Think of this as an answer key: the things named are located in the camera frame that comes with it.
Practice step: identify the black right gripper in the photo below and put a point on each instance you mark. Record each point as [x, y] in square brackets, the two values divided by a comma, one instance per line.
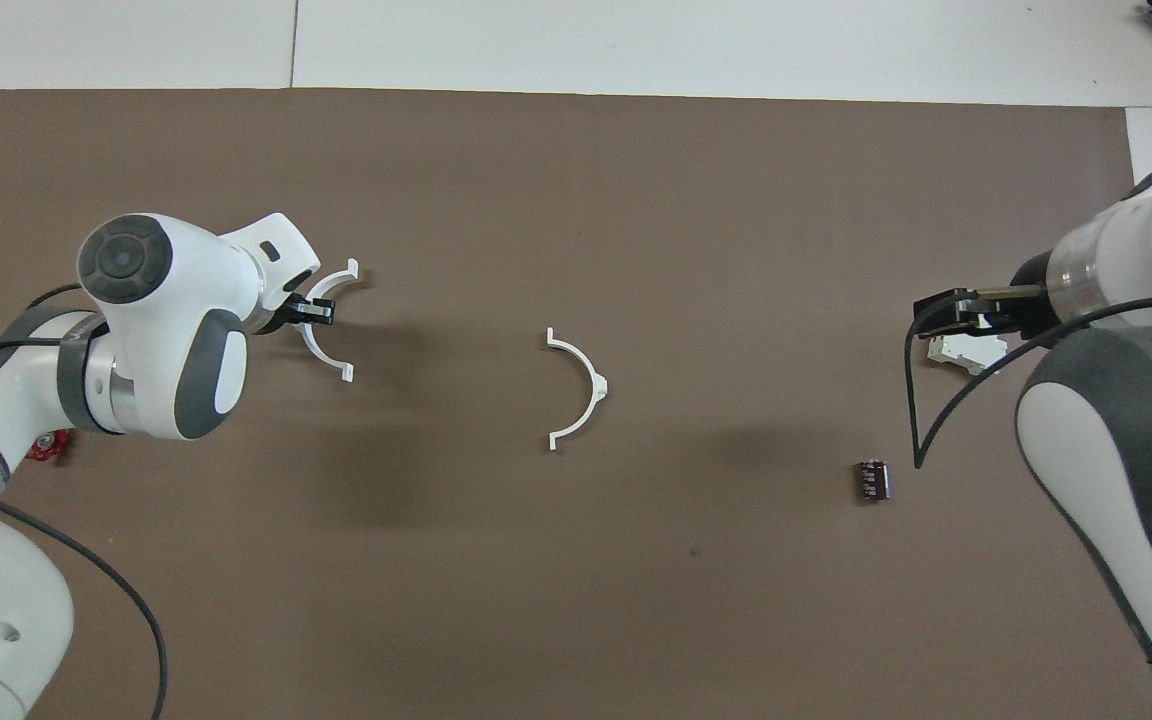
[1021, 305]

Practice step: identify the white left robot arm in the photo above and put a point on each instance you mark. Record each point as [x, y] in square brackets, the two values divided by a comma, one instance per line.
[166, 330]

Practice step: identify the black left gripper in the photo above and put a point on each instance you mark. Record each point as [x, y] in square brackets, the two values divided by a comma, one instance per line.
[286, 312]

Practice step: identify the white circuit breaker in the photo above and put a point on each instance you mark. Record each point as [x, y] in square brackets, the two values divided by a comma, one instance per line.
[966, 352]

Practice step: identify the white half pipe clamp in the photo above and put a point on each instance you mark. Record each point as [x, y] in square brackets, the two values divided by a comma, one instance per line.
[586, 370]
[319, 352]

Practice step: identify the brown table mat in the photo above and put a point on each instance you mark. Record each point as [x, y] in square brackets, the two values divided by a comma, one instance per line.
[636, 560]

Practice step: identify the small black terminal block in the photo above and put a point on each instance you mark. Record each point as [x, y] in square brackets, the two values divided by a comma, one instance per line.
[873, 481]

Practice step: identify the red handwheel brass valve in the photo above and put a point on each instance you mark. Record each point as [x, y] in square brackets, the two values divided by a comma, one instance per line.
[50, 448]

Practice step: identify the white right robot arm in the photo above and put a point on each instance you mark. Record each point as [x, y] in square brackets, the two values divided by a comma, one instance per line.
[1126, 420]

